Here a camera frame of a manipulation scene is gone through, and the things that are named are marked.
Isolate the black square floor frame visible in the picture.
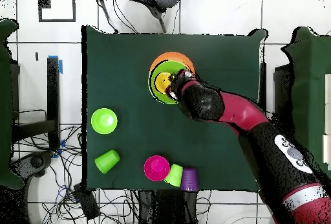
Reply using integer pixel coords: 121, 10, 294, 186
37, 0, 76, 23

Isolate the black chair base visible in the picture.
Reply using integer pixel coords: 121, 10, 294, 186
10, 151, 55, 183

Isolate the white shelf unit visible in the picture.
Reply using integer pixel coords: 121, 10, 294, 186
321, 73, 331, 170

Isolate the dark green tablecloth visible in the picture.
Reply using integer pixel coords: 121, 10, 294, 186
81, 25, 267, 191

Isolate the large green bowl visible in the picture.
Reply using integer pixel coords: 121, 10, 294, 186
147, 60, 188, 105

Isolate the blue tape strip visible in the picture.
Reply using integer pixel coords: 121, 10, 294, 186
47, 54, 63, 74

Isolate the purple cup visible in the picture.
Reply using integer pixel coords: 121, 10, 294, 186
180, 167, 200, 192

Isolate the large orange bowl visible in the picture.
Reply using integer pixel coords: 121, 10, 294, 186
149, 51, 196, 80

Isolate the pink bowl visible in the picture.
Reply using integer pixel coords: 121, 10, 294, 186
143, 155, 171, 183

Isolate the grey office chair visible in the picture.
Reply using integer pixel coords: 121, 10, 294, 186
98, 0, 184, 34

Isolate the yellow ribbed cup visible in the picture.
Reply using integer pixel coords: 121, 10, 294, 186
154, 72, 173, 93

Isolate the green smooth cup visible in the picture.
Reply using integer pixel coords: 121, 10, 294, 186
94, 149, 121, 175

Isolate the black power strip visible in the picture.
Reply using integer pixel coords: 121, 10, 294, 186
72, 183, 101, 221

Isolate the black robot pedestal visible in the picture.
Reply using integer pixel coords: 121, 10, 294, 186
138, 189, 200, 224

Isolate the green ribbed cup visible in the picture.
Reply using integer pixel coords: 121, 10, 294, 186
164, 163, 184, 188

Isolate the green cloth side table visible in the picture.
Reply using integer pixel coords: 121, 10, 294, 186
0, 18, 25, 190
281, 26, 331, 194

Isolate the tangle of floor cables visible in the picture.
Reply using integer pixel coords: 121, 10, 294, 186
12, 125, 140, 224

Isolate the small green ribbed bowl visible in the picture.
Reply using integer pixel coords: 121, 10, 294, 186
91, 107, 118, 135

